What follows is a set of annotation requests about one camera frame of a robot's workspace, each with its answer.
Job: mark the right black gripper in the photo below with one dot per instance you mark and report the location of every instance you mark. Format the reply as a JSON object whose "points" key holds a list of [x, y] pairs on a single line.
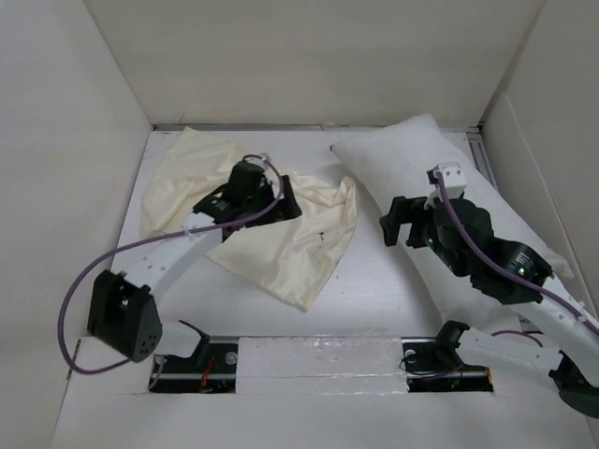
{"points": [[403, 210]]}

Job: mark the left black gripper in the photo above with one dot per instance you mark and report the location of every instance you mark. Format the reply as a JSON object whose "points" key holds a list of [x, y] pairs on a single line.
{"points": [[286, 209]]}

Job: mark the white pillow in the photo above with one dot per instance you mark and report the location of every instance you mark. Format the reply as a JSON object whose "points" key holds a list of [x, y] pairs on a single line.
{"points": [[395, 161]]}

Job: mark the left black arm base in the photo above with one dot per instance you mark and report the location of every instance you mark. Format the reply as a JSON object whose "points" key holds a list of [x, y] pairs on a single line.
{"points": [[215, 372]]}

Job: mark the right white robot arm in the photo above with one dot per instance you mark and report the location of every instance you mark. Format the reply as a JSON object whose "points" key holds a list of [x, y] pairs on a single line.
{"points": [[522, 280]]}

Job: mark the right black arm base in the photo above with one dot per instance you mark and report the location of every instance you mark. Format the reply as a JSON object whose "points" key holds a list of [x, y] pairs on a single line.
{"points": [[431, 369]]}

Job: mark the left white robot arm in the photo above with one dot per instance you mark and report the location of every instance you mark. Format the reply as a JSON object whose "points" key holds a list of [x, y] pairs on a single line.
{"points": [[124, 309]]}

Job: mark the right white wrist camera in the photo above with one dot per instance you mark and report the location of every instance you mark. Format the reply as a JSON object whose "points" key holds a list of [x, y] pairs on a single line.
{"points": [[453, 179]]}

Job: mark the aluminium rail right side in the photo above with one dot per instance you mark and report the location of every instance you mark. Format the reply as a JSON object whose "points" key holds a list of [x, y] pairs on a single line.
{"points": [[480, 156]]}

